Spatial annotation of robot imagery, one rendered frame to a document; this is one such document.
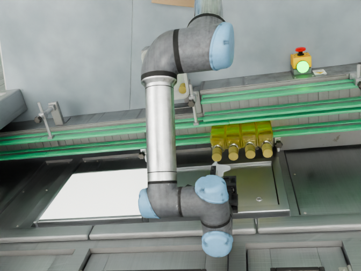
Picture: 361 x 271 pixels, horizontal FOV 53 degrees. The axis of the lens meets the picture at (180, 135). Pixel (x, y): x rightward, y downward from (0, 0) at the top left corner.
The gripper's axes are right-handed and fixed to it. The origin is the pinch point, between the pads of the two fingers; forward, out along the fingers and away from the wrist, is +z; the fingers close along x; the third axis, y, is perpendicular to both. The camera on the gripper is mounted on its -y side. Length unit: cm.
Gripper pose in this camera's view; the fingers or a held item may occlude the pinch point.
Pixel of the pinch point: (215, 171)
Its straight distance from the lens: 120.8
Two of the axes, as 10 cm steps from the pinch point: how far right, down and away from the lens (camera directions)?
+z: 1.3, -4.4, 8.9
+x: -1.4, -8.9, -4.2
